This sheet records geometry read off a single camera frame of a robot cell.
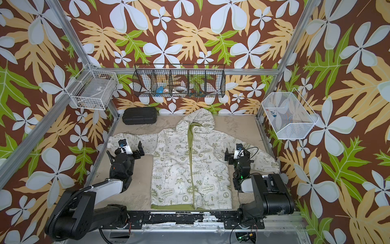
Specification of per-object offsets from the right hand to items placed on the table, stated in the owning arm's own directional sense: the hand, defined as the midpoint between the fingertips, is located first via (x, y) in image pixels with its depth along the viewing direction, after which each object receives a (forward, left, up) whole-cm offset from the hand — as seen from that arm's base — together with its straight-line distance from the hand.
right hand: (235, 147), depth 90 cm
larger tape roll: (+34, +34, +18) cm, 51 cm away
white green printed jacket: (-10, +27, -9) cm, 30 cm away
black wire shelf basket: (+39, +35, +22) cm, 56 cm away
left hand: (0, +61, +6) cm, 61 cm away
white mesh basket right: (+10, -29, +17) cm, 35 cm away
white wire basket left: (+24, +82, +25) cm, 89 cm away
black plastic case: (+33, +67, -4) cm, 75 cm away
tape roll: (+31, +43, +19) cm, 56 cm away
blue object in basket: (+30, +46, +21) cm, 59 cm away
